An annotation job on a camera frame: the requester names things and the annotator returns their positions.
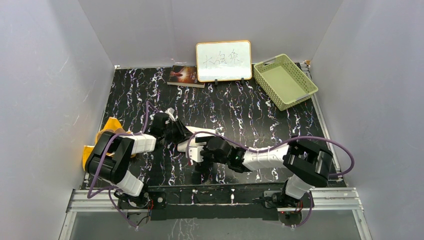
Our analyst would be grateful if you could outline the dark paperback book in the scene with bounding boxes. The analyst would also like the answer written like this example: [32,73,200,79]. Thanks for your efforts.
[166,65,205,88]

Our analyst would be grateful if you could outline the small whiteboard orange frame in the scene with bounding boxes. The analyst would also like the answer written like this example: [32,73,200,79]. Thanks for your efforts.
[195,40,253,83]

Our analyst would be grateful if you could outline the green plastic basket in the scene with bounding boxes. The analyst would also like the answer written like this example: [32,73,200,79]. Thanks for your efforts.
[253,54,319,111]

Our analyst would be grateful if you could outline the black base frame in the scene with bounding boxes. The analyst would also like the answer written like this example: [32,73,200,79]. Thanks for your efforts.
[142,181,302,222]

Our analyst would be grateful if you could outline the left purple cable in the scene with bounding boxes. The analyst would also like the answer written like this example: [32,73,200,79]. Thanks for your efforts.
[86,100,160,231]

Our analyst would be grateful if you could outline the yellow bear towel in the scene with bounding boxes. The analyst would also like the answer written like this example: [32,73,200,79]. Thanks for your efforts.
[81,116,138,167]

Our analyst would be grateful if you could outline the white towel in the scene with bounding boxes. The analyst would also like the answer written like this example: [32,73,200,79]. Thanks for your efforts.
[177,125,218,154]

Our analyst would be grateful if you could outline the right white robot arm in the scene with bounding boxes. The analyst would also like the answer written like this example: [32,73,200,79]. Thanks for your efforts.
[185,131,333,208]

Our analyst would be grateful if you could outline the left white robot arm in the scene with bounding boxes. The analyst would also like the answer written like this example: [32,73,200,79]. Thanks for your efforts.
[82,108,193,208]

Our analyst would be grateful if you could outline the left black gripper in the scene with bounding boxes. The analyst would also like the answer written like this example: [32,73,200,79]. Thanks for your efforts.
[162,119,195,145]

